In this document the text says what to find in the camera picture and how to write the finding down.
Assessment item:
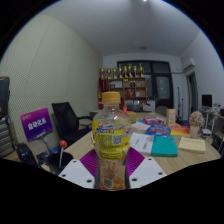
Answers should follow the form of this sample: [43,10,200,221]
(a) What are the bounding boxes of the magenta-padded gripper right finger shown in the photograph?
[125,146,168,190]

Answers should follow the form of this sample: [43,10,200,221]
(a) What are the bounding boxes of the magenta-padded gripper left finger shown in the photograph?
[58,148,100,190]

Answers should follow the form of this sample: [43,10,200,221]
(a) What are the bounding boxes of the yellow-capped clear drink bottle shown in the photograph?
[92,91,133,191]

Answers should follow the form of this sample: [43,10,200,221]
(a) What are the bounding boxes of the black mug with coloured dots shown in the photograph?
[46,151,75,176]

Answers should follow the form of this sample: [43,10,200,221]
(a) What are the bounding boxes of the teal book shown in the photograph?
[150,135,179,158]

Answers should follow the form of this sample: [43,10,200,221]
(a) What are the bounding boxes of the white open booklet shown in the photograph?
[129,132,155,155]

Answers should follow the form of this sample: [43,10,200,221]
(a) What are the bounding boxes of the red-tipped stirrer stick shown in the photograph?
[58,139,68,169]

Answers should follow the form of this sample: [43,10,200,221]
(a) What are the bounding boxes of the blue book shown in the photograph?
[145,124,172,138]

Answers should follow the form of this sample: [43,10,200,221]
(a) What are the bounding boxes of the yellow notepad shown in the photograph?
[177,136,207,155]

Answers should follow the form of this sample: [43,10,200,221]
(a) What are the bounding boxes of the pink box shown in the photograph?
[143,116,164,126]

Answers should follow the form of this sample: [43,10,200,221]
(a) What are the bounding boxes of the orange book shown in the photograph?
[169,124,192,137]

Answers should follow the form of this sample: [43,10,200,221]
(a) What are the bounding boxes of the black chair backrest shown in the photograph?
[16,143,39,167]

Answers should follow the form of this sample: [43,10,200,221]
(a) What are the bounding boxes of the black office chair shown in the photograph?
[51,101,94,146]

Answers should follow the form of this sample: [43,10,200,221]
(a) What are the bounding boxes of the yellow gift box red ribbon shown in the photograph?
[121,105,138,124]

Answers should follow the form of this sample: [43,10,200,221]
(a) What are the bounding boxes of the cream carton box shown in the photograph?
[165,108,177,127]

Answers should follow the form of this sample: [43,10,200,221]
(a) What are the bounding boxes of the small white table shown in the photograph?
[89,109,101,118]

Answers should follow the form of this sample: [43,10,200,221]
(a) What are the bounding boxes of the purple sign with white print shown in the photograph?
[19,107,54,143]

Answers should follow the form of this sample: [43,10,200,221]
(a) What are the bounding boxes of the pink flowers in white pot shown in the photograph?
[188,110,205,139]

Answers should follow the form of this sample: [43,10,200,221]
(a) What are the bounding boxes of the wooden side desk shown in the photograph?
[199,106,224,154]

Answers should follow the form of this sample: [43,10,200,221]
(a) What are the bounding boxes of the wooden shelf unit with trophies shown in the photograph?
[97,63,148,113]

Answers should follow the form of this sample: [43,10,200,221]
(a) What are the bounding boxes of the computer monitor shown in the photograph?
[201,94,213,108]

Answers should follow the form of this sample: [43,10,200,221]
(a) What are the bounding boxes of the white wall air conditioner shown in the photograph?
[181,58,197,76]

